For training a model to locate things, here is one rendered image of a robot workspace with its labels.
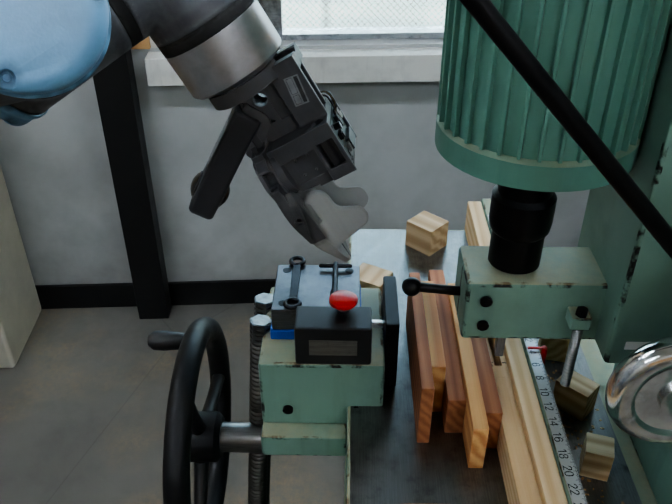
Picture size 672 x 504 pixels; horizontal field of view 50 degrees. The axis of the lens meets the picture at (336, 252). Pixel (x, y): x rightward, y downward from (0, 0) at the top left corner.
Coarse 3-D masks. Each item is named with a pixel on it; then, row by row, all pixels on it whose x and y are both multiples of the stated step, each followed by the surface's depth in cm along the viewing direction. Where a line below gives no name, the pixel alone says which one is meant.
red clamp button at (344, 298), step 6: (336, 294) 76; (342, 294) 76; (348, 294) 76; (354, 294) 76; (330, 300) 76; (336, 300) 75; (342, 300) 75; (348, 300) 75; (354, 300) 75; (336, 306) 75; (342, 306) 75; (348, 306) 75; (354, 306) 75
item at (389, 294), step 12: (384, 276) 84; (384, 288) 82; (396, 288) 82; (384, 300) 80; (396, 300) 80; (384, 312) 80; (396, 312) 78; (372, 324) 82; (384, 324) 79; (396, 324) 77; (384, 336) 79; (396, 336) 77; (384, 348) 79; (396, 348) 78; (396, 360) 79; (396, 372) 80; (384, 384) 81
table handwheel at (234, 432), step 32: (192, 352) 79; (224, 352) 96; (192, 384) 77; (224, 384) 99; (192, 416) 76; (224, 416) 100; (192, 448) 85; (224, 448) 86; (256, 448) 86; (224, 480) 97
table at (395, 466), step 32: (352, 256) 104; (384, 256) 104; (416, 256) 104; (448, 256) 104; (352, 416) 79; (384, 416) 79; (288, 448) 81; (320, 448) 81; (352, 448) 75; (384, 448) 75; (416, 448) 75; (448, 448) 75; (352, 480) 71; (384, 480) 71; (416, 480) 71; (448, 480) 71; (480, 480) 71
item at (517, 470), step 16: (496, 384) 77; (512, 400) 75; (512, 416) 73; (512, 432) 71; (512, 448) 70; (512, 464) 68; (528, 464) 68; (512, 480) 68; (528, 480) 67; (512, 496) 67; (528, 496) 65
